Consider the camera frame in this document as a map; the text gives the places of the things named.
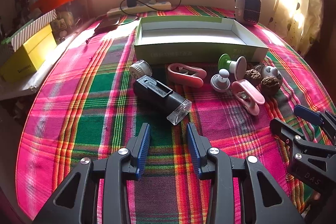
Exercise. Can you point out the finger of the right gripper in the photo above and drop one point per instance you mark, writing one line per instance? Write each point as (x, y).
(325, 120)
(311, 163)

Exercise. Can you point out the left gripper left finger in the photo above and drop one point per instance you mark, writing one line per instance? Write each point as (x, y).
(75, 199)

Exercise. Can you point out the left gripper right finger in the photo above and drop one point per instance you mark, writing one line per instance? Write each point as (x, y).
(262, 200)

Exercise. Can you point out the brown walnut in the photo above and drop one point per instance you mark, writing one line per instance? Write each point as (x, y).
(269, 85)
(253, 76)

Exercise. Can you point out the white round face toy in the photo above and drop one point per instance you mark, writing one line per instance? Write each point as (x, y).
(271, 71)

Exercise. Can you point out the pink clip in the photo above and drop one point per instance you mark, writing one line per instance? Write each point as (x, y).
(248, 96)
(186, 75)

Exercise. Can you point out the green white suction holder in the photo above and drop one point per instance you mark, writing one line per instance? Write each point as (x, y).
(238, 68)

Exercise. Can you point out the grey white knob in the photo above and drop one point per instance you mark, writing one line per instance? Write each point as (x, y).
(220, 82)

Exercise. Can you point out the small white ribbed jar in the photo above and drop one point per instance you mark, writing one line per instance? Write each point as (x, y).
(139, 69)

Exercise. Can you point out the plaid pink green cloth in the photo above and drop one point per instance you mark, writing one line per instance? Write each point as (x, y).
(87, 108)

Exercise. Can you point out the floral curtain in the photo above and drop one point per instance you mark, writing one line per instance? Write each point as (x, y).
(307, 3)

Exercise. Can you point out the green white cardboard box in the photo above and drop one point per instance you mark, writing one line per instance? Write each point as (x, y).
(195, 39)

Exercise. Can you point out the yellow box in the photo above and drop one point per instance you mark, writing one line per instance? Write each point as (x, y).
(30, 56)

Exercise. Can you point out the black smartphone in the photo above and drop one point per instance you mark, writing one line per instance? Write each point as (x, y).
(108, 24)

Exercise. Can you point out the striped gift box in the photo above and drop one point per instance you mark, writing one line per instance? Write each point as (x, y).
(29, 29)

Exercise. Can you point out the white power strip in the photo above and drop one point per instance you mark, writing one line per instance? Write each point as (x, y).
(140, 8)

